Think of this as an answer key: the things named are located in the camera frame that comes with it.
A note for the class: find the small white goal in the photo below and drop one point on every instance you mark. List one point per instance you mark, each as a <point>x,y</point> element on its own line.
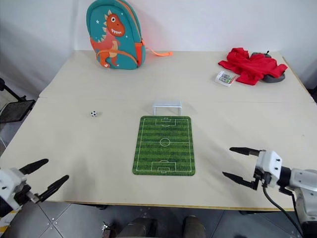
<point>166,106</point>

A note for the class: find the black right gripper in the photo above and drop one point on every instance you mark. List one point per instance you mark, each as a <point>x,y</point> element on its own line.
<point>257,176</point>

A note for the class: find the miniature soccer ball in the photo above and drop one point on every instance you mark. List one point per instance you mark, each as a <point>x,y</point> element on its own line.
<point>93,113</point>

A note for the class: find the black mesh tray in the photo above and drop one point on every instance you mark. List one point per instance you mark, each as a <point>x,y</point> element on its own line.
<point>15,110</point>

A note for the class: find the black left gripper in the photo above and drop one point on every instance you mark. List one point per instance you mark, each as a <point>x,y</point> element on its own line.
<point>22,195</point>

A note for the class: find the teal dinosaur backpack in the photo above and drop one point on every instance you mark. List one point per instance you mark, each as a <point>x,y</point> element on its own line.
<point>116,37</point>

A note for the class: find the dark rounded shape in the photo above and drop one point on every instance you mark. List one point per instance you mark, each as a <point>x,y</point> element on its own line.
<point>194,226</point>

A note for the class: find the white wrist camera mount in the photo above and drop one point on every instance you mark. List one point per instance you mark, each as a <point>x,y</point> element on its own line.
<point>270,166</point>
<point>10,184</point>

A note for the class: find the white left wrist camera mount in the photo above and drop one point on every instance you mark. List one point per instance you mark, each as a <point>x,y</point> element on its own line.
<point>10,184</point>

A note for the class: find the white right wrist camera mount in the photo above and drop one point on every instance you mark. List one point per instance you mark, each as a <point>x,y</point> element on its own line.
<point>270,166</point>

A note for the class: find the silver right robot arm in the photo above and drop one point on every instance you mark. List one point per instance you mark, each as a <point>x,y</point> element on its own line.
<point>305,183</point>

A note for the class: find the grey object under cloth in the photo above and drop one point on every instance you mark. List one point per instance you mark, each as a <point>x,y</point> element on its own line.
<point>273,79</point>

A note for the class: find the red cloth garment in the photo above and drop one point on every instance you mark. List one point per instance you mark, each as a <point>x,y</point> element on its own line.
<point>255,67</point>

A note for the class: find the green soccer field mat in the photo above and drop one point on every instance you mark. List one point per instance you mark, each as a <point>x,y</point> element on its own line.
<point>164,151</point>

